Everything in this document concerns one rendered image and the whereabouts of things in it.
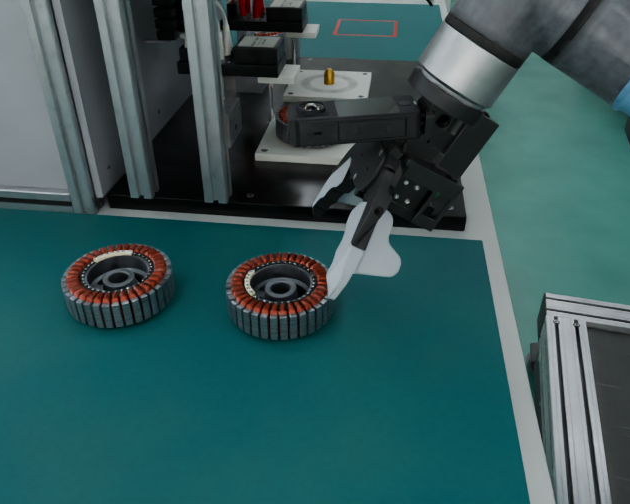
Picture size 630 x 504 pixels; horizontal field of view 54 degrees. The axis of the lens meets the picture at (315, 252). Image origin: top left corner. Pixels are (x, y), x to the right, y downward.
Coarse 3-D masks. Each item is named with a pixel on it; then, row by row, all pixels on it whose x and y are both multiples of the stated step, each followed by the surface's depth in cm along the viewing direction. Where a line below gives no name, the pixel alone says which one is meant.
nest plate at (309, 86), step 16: (304, 80) 116; (320, 80) 116; (336, 80) 116; (352, 80) 116; (368, 80) 116; (288, 96) 109; (304, 96) 109; (320, 96) 108; (336, 96) 108; (352, 96) 108
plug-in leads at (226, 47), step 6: (222, 12) 86; (228, 30) 87; (180, 36) 86; (228, 36) 87; (222, 42) 85; (228, 42) 88; (180, 48) 87; (186, 48) 86; (222, 48) 86; (228, 48) 88; (180, 54) 87; (186, 54) 87; (222, 54) 86; (228, 54) 88; (186, 60) 87; (222, 60) 87
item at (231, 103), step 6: (228, 102) 94; (234, 102) 94; (228, 108) 92; (234, 108) 94; (228, 114) 90; (234, 114) 94; (240, 114) 98; (228, 120) 91; (234, 120) 94; (240, 120) 98; (228, 126) 91; (234, 126) 94; (240, 126) 98; (228, 132) 92; (234, 132) 95; (228, 138) 92; (234, 138) 95; (228, 144) 93
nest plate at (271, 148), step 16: (272, 128) 97; (272, 144) 92; (288, 144) 92; (336, 144) 92; (352, 144) 92; (256, 160) 90; (272, 160) 89; (288, 160) 89; (304, 160) 89; (320, 160) 88; (336, 160) 88
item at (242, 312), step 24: (240, 264) 66; (264, 264) 66; (288, 264) 66; (312, 264) 65; (240, 288) 62; (264, 288) 66; (288, 288) 64; (312, 288) 62; (240, 312) 60; (264, 312) 59; (288, 312) 59; (312, 312) 59; (264, 336) 60
